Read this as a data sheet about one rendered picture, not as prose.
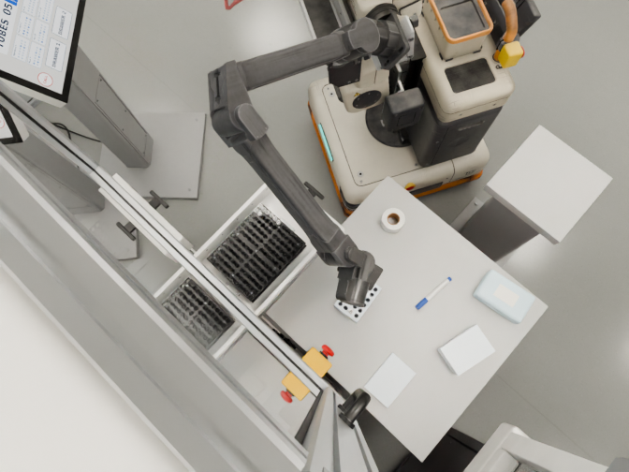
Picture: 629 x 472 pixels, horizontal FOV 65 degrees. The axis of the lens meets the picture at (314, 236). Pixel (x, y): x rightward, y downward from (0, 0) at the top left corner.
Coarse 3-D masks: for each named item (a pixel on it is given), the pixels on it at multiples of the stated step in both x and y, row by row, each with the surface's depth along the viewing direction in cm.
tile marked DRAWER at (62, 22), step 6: (60, 12) 148; (66, 12) 150; (54, 18) 146; (60, 18) 148; (66, 18) 149; (54, 24) 146; (60, 24) 147; (66, 24) 149; (54, 30) 146; (60, 30) 147; (66, 30) 149; (60, 36) 147; (66, 36) 148
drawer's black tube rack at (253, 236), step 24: (264, 216) 144; (240, 240) 140; (264, 240) 139; (288, 240) 139; (216, 264) 141; (240, 264) 138; (264, 264) 137; (288, 264) 140; (240, 288) 136; (264, 288) 138
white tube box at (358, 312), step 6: (378, 288) 145; (372, 294) 147; (366, 300) 147; (372, 300) 144; (336, 306) 144; (342, 306) 144; (348, 306) 144; (354, 306) 147; (366, 306) 143; (342, 312) 146; (348, 312) 143; (354, 312) 143; (360, 312) 147; (354, 318) 143
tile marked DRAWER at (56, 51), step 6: (54, 42) 145; (60, 42) 147; (48, 48) 144; (54, 48) 145; (60, 48) 146; (48, 54) 143; (54, 54) 145; (60, 54) 146; (48, 60) 143; (54, 60) 145; (60, 60) 146; (48, 66) 143; (54, 66) 144; (60, 66) 146
